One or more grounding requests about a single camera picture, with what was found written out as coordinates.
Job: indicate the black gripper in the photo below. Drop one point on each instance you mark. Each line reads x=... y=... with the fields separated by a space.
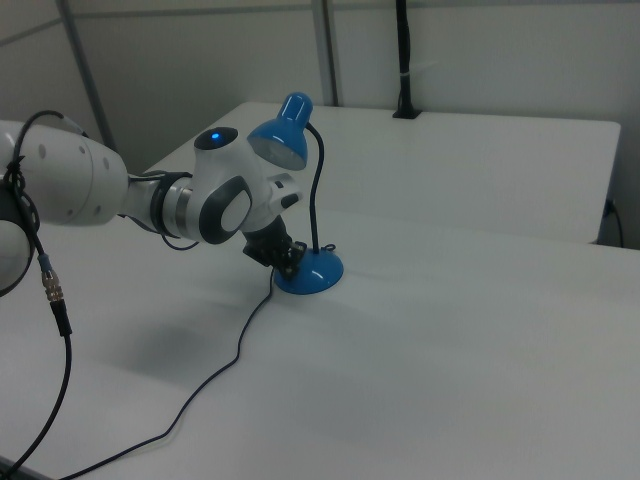
x=267 y=242

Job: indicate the blue gooseneck desk lamp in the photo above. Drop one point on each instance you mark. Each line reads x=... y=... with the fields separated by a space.
x=320 y=270

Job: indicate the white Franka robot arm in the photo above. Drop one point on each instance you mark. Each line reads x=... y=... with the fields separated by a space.
x=75 y=180

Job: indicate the black clamped pole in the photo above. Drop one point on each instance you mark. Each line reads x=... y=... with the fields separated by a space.
x=406 y=60

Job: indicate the wide grey partition post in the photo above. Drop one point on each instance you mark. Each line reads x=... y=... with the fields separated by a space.
x=327 y=50

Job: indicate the slim grey partition post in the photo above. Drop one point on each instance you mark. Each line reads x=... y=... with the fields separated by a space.
x=87 y=75

